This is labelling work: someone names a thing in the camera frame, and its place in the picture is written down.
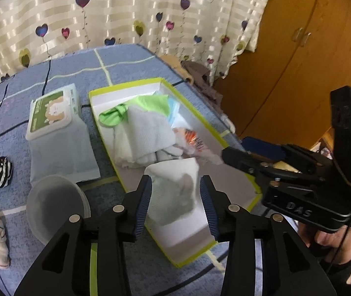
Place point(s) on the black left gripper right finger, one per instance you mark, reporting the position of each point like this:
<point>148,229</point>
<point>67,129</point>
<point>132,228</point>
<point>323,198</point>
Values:
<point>216,209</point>

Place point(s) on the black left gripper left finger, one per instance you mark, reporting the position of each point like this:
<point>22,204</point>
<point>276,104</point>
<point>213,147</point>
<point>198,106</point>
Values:
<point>136,205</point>

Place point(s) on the grey sock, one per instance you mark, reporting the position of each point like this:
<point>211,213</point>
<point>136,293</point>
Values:
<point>174,184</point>

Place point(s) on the white cloth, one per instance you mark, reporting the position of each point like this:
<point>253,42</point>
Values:
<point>144,138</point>

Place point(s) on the light green cloth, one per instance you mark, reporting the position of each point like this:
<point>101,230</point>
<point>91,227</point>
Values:
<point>116,115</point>

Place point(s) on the person's right hand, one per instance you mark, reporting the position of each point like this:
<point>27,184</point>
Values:
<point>339,243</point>

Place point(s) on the clear plastic bowl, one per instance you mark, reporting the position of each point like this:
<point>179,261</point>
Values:
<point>51,202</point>

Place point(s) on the yellow-green white box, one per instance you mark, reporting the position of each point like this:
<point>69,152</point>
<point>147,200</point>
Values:
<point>185,239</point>

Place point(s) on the wet wipes pack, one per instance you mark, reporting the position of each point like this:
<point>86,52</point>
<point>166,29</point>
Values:
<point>58,138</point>

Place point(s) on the light blue cloth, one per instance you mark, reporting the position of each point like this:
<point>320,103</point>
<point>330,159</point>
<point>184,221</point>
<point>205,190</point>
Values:
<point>174,106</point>

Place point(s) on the black white striped sock ball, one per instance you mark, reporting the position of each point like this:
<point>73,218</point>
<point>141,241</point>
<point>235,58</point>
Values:
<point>6,170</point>

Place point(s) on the wooden wardrobe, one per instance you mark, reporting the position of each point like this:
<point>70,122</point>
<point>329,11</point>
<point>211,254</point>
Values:
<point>281,92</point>

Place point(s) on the heart pattern curtain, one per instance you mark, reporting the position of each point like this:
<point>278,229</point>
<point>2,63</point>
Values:
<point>211,32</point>

